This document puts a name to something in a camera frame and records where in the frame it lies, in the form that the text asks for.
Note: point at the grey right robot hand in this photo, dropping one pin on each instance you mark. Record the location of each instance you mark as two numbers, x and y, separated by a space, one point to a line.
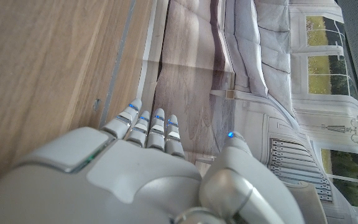
120 186

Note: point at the printed room backdrop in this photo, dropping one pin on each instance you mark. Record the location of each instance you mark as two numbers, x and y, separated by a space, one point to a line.
197 77

